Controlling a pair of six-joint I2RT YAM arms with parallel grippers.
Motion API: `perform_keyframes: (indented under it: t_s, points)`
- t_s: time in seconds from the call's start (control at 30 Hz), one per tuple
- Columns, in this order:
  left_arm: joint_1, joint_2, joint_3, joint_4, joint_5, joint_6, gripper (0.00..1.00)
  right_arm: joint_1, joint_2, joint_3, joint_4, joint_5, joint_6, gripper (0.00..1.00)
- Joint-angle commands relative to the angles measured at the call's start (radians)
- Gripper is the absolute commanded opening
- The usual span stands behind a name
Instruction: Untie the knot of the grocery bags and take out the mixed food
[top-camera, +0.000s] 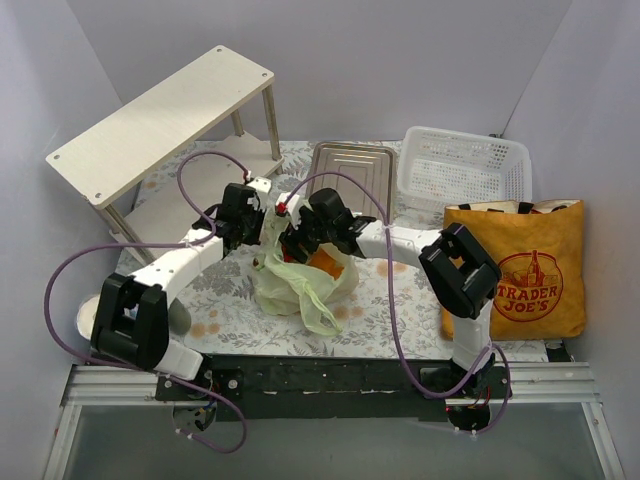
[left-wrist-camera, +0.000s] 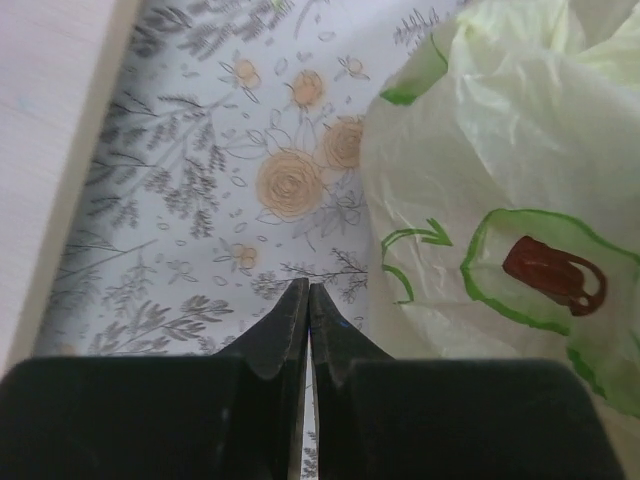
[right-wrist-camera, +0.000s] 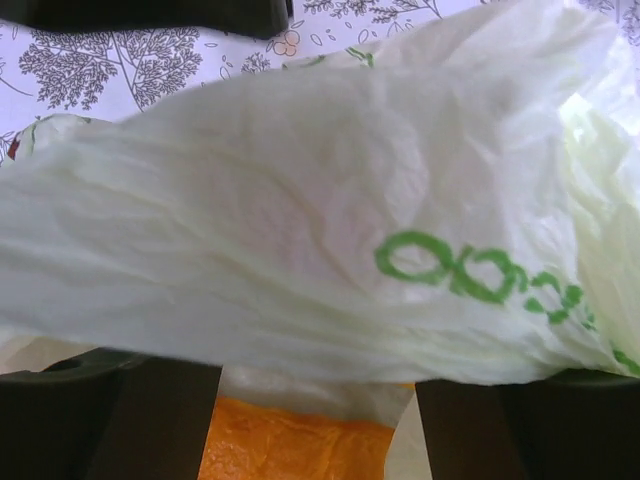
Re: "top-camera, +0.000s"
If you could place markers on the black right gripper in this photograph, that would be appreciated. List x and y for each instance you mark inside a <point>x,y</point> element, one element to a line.
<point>300,236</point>

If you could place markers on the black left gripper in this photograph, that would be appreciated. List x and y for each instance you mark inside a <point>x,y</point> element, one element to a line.
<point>255,220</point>

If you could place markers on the light green plastic grocery bag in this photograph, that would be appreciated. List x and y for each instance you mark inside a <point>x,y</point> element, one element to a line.
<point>282,288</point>

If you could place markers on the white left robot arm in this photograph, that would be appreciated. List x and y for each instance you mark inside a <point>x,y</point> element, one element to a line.
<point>131,323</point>

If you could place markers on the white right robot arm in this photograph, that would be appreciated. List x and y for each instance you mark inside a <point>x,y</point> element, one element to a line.
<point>462,275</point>

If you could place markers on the long orange toy bread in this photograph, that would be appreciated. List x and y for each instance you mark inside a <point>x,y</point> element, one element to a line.
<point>323,261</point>

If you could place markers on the floral patterned table mat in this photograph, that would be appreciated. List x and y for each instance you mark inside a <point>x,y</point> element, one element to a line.
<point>227,320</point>

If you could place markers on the stainless steel tray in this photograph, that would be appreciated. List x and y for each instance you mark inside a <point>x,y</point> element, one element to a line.
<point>372,166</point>

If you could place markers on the white wooden two-tier shelf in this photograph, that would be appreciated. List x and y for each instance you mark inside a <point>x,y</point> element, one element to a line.
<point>125,148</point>

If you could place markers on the white plastic perforated basket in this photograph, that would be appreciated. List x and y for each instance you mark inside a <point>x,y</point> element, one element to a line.
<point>437,168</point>

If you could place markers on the mustard yellow tote bag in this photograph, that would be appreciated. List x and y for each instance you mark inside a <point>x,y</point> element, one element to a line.
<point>538,248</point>

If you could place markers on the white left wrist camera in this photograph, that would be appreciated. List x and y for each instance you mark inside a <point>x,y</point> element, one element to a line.
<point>261,185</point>

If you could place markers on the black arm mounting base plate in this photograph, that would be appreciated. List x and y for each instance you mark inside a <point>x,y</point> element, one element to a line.
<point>290,387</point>

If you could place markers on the aluminium frame rail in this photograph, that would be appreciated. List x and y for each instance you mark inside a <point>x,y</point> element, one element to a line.
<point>557,382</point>

